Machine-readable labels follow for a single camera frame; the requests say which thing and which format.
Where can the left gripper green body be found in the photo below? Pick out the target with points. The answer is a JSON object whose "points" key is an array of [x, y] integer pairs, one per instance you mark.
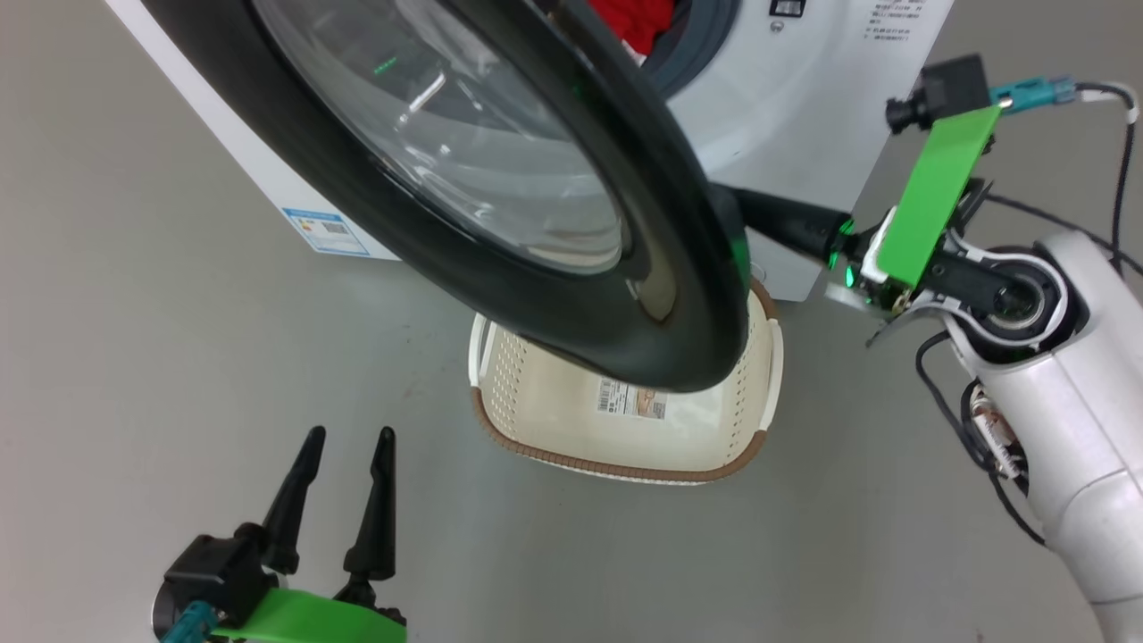
{"points": [[312, 621]]}

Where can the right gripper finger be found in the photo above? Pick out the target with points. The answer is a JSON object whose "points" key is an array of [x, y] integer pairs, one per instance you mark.
{"points": [[795, 228]]}

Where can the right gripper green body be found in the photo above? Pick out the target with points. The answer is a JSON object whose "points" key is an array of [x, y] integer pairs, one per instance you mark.
{"points": [[938, 187]]}

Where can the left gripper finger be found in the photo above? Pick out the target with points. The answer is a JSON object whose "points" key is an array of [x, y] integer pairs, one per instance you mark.
{"points": [[375, 527], [290, 518]]}

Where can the black round glass washer door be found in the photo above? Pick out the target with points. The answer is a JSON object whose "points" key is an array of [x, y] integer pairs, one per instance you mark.
{"points": [[679, 295]]}

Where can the red garment with white trim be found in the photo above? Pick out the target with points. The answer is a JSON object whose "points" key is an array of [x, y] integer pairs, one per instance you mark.
{"points": [[629, 20]]}

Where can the white front-load washing machine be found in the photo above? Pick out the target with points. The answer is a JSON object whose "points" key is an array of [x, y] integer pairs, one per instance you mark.
{"points": [[786, 107]]}

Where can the cream basket with brown rim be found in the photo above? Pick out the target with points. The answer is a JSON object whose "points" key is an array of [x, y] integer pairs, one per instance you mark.
{"points": [[536, 402]]}

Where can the basket barcode sticker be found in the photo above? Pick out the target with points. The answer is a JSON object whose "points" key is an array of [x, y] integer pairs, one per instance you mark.
{"points": [[632, 399]]}

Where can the blue energy label sticker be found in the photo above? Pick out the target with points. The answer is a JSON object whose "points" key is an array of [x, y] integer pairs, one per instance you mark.
{"points": [[326, 232]]}

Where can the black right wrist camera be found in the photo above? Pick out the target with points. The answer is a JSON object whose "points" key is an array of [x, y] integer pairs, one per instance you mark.
{"points": [[942, 89]]}

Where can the teal left camera connector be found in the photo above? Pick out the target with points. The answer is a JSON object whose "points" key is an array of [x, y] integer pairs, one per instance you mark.
{"points": [[189, 623]]}

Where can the teal camera connector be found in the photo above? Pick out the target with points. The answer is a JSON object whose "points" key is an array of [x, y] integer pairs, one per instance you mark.
{"points": [[1031, 91], [189, 623]]}

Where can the teal right camera connector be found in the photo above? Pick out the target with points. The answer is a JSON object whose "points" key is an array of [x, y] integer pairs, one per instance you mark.
{"points": [[1031, 91]]}

